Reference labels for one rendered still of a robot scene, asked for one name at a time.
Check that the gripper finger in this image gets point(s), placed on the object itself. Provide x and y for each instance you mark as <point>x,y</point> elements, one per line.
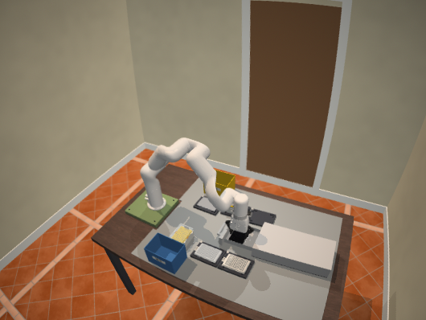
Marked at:
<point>250,230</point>
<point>227,223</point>

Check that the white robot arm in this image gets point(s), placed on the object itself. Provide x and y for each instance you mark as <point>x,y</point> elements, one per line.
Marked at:
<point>197,160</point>

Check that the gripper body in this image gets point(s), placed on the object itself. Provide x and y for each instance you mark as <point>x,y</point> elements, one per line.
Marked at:
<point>239,226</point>

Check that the light grey bench mat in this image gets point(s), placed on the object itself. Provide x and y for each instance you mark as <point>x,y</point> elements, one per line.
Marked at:
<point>272,289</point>

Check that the blue open-top bin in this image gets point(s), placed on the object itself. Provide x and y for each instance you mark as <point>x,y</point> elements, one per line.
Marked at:
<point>170,254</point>

